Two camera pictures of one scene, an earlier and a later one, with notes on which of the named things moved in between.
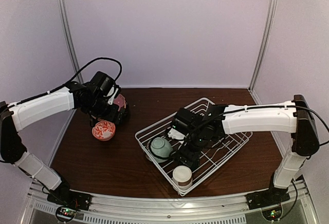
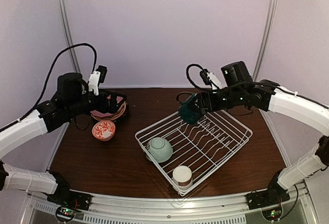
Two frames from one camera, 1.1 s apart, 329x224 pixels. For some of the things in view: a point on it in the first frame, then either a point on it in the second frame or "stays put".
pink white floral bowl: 104,130 stays put
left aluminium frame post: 69,29 stays put
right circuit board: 272,214 stays put
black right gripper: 183,154 → 201,96
